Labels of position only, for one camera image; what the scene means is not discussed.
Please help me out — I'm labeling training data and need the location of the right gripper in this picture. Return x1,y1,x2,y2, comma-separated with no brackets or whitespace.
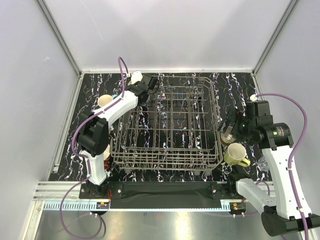
217,107,256,147

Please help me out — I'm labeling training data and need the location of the yellow-green mug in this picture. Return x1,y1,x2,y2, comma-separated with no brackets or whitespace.
223,143,251,168

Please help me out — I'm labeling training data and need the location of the light blue mug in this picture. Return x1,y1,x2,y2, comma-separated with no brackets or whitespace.
97,94,120,109

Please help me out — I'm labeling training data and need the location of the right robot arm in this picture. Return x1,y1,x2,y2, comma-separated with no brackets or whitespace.
218,100,320,239

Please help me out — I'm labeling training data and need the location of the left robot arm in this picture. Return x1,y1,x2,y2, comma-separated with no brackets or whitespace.
72,71,158,199

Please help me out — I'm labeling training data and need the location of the steel brown tumbler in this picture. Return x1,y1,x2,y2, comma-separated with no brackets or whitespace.
220,133,236,146

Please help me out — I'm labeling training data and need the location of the clear glass cup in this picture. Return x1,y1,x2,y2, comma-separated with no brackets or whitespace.
257,155,270,172

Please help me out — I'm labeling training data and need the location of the red mug cream interior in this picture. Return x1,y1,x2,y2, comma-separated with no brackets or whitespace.
103,145,111,170

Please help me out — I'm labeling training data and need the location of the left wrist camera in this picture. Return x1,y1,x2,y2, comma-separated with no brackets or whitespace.
126,71,143,85

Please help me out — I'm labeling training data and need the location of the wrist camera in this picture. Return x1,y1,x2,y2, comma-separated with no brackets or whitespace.
126,71,143,85
249,94,259,102

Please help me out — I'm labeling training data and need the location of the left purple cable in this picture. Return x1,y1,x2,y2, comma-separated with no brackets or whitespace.
58,56,133,238

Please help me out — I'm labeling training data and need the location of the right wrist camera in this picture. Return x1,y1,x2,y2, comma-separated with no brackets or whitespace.
249,94,259,102

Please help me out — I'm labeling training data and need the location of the grey wire dish rack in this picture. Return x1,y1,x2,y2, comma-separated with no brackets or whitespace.
110,73,223,174

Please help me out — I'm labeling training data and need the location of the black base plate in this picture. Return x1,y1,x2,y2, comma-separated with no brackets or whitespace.
79,181,243,201

